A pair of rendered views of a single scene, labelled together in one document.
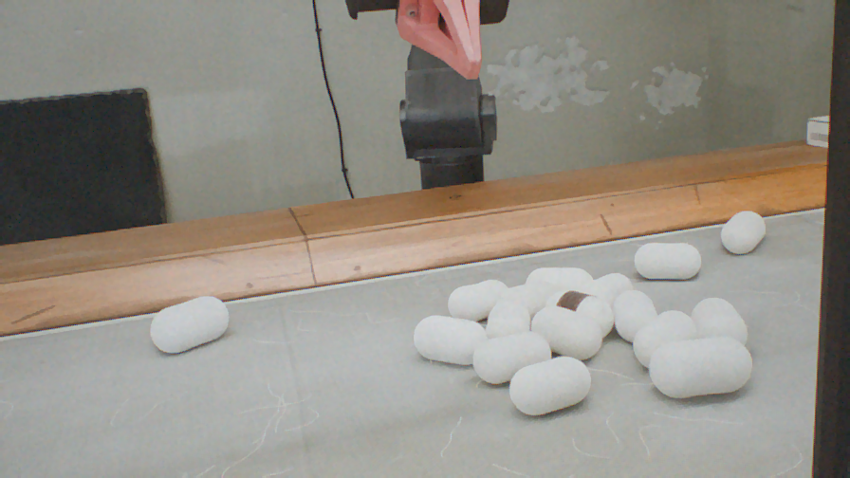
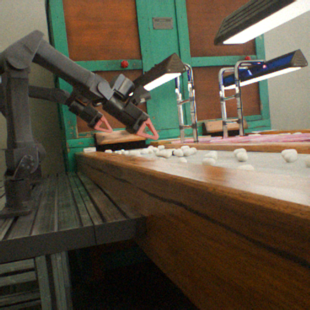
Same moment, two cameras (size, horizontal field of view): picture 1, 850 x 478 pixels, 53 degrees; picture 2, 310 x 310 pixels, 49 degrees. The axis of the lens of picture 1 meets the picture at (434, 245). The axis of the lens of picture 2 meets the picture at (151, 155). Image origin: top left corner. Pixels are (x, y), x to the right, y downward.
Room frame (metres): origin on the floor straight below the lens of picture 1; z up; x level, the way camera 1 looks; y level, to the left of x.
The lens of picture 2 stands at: (0.39, 1.45, 0.83)
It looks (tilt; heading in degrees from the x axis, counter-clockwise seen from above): 4 degrees down; 267
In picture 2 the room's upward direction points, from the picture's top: 6 degrees counter-clockwise
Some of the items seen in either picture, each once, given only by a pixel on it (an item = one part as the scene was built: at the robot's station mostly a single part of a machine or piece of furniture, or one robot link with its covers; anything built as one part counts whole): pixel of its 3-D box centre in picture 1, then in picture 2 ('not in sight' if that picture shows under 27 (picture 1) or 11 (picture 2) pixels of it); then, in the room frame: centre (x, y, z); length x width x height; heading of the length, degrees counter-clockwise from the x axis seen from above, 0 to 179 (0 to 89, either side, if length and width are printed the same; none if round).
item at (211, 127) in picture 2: not in sight; (225, 125); (-0.21, -0.68, 0.83); 0.30 x 0.06 x 0.07; 15
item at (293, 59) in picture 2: not in sight; (255, 72); (-0.27, -0.24, 1.08); 0.62 x 0.08 x 0.07; 105
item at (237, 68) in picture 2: not in sight; (245, 109); (-0.19, -0.22, 0.90); 0.20 x 0.19 x 0.45; 105
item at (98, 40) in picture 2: not in sight; (156, 60); (0.16, -0.90, 1.32); 1.36 x 0.55 x 0.95; 15
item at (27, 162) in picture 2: not in sight; (18, 167); (0.69, 0.56, 0.77); 0.09 x 0.06 x 0.06; 128
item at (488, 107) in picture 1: (451, 128); not in sight; (0.81, -0.02, 0.77); 0.09 x 0.06 x 0.06; 82
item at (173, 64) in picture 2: not in sight; (150, 77); (0.27, -0.10, 1.08); 0.62 x 0.08 x 0.07; 105
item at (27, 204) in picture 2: not in sight; (18, 193); (0.69, 0.56, 0.71); 0.20 x 0.07 x 0.08; 102
